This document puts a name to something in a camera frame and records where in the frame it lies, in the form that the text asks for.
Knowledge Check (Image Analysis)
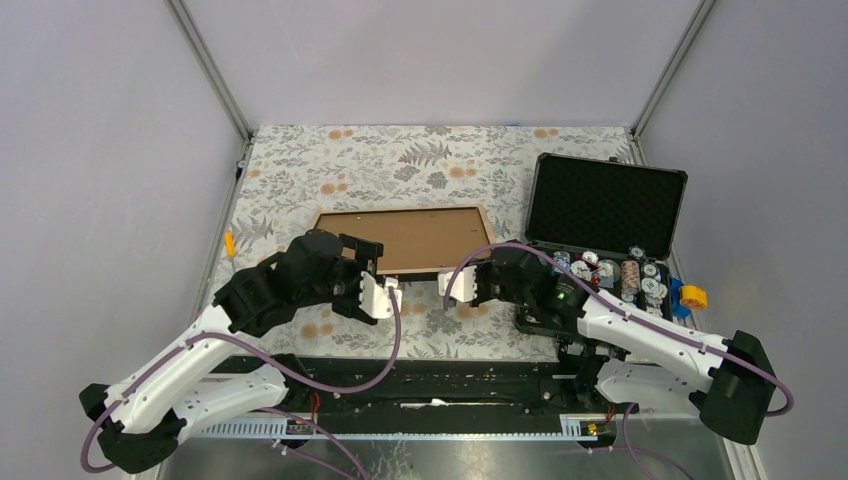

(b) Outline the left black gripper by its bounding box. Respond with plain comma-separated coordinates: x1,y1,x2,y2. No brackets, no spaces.
299,237,384,320

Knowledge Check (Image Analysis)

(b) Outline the orange handled screwdriver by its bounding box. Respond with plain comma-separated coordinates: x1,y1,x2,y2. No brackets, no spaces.
224,231,236,258

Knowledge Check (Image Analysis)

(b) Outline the black picture frame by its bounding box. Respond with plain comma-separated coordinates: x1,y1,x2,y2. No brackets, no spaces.
312,205,496,278

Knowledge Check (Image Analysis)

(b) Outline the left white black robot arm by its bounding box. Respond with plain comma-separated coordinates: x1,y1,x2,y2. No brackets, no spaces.
79,229,400,474

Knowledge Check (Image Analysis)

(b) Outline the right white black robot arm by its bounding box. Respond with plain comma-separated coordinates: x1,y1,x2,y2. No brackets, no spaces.
442,242,794,445

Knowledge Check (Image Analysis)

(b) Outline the floral table mat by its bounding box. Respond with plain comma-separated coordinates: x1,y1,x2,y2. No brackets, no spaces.
211,126,634,361

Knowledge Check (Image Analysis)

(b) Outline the black poker chip case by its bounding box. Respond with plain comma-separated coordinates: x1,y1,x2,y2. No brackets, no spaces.
515,153,688,344

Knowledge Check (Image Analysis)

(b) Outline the yellow blue tape dispenser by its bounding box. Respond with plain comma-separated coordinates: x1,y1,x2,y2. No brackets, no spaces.
669,277,709,320

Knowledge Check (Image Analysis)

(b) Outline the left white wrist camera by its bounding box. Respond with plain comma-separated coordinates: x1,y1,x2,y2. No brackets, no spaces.
359,271,402,321

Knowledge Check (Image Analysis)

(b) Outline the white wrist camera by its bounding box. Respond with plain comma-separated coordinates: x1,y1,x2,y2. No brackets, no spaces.
359,271,402,321
437,265,477,310

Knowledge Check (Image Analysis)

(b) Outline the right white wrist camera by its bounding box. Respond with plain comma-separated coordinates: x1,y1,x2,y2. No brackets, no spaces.
437,265,477,310

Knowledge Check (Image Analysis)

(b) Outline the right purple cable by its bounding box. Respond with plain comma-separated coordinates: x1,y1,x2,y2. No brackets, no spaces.
442,241,795,480

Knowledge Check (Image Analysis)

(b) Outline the purple cable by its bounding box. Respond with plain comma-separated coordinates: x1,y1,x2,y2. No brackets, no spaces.
442,241,795,480
79,284,404,480

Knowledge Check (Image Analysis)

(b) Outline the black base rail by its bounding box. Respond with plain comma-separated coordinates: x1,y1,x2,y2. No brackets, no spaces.
205,354,657,436

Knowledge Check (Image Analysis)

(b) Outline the grey slotted cable duct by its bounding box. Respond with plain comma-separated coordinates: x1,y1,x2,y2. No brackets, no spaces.
197,410,600,442

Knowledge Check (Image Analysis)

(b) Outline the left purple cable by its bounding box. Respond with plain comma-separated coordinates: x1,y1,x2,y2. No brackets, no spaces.
79,284,404,480

